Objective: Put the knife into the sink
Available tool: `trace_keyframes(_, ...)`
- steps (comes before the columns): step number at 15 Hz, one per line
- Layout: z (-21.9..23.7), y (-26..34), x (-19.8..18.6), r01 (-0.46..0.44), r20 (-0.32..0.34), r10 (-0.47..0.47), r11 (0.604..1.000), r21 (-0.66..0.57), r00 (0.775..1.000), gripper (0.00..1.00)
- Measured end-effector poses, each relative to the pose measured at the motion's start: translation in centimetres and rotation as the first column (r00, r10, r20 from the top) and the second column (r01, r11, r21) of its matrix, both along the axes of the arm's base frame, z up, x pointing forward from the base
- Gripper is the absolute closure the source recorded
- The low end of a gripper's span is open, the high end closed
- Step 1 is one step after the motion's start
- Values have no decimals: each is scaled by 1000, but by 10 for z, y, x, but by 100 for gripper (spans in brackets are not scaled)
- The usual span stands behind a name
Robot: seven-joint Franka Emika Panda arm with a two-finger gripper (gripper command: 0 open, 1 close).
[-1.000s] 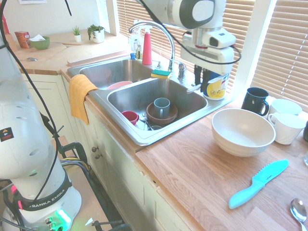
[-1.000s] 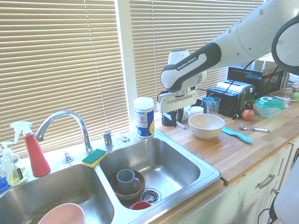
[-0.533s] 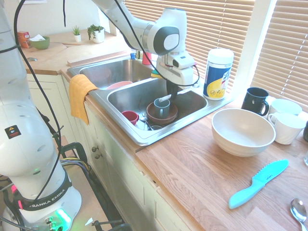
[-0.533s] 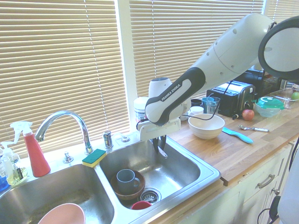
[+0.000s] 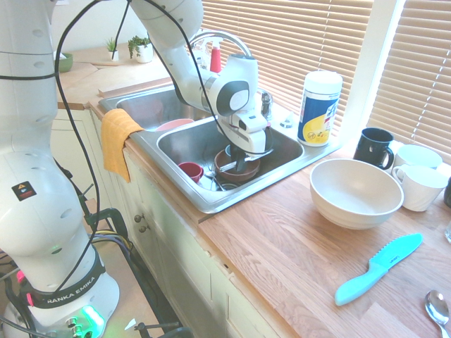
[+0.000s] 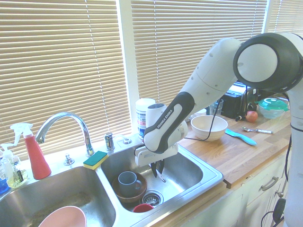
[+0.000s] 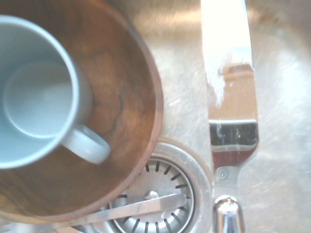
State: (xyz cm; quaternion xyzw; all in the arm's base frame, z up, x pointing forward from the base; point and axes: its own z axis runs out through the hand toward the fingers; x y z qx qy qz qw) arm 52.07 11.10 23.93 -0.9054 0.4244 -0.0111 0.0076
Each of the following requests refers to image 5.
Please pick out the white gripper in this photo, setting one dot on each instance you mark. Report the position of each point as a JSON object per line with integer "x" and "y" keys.
{"x": 253, "y": 142}

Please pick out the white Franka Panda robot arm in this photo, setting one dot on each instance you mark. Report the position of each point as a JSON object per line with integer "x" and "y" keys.
{"x": 31, "y": 176}

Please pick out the metal sink drain strainer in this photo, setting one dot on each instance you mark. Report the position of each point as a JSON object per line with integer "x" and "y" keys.
{"x": 230, "y": 186}

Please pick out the stainless steel double sink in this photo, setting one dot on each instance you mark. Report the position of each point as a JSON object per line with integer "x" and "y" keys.
{"x": 197, "y": 141}

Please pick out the white sink side sprayer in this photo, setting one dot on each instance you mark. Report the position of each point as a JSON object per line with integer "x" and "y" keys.
{"x": 287, "y": 121}

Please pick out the teal plastic knife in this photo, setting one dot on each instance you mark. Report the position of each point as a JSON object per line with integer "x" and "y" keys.
{"x": 380, "y": 267}

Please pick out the grey ceramic mug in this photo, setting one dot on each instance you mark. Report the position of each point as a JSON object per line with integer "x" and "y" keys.
{"x": 228, "y": 150}

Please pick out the silver utensil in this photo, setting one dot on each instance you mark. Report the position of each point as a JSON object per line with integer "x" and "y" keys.
{"x": 227, "y": 165}

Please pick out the brown wooden bowl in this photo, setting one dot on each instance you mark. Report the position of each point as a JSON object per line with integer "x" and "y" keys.
{"x": 225, "y": 174}

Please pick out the silver cutlery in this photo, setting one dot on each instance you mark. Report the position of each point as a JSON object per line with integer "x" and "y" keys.
{"x": 213, "y": 179}

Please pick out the red plastic cup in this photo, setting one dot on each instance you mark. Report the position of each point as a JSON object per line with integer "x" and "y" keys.
{"x": 190, "y": 170}

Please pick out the chrome soap dispenser pump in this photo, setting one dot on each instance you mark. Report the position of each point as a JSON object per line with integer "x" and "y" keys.
{"x": 266, "y": 104}

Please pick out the pink plastic bowl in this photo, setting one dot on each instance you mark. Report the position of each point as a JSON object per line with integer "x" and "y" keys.
{"x": 174, "y": 124}

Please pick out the disinfecting wipes canister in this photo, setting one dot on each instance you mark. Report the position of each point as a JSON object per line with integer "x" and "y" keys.
{"x": 319, "y": 109}

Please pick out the red spray bottle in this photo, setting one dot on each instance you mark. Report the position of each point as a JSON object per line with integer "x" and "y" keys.
{"x": 215, "y": 58}

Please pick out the round cabinet knob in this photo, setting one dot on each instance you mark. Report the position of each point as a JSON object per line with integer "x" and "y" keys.
{"x": 139, "y": 218}
{"x": 143, "y": 229}

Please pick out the chrome gooseneck faucet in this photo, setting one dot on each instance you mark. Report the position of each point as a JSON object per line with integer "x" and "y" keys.
{"x": 234, "y": 38}

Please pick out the orange dish towel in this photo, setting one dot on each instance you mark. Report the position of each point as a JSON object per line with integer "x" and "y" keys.
{"x": 116, "y": 144}

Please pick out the large white bowl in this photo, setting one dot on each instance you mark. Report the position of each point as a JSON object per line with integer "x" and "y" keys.
{"x": 356, "y": 193}

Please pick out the beige window blind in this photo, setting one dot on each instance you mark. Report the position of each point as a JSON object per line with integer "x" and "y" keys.
{"x": 419, "y": 70}
{"x": 299, "y": 42}

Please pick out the black ceramic mug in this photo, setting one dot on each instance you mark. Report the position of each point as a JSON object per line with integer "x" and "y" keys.
{"x": 371, "y": 148}

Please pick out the trailing plant in white pot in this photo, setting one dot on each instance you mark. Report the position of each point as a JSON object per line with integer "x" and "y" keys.
{"x": 142, "y": 49}

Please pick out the small spiky potted plant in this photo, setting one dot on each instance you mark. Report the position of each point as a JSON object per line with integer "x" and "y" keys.
{"x": 112, "y": 47}

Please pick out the white ceramic mug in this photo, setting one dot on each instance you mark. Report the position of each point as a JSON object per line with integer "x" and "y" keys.
{"x": 419, "y": 155}
{"x": 423, "y": 190}

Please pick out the green bowl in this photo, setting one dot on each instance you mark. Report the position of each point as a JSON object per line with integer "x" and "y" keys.
{"x": 65, "y": 62}

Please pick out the silver metal spoon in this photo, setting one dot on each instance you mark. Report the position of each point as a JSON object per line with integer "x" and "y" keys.
{"x": 437, "y": 308}

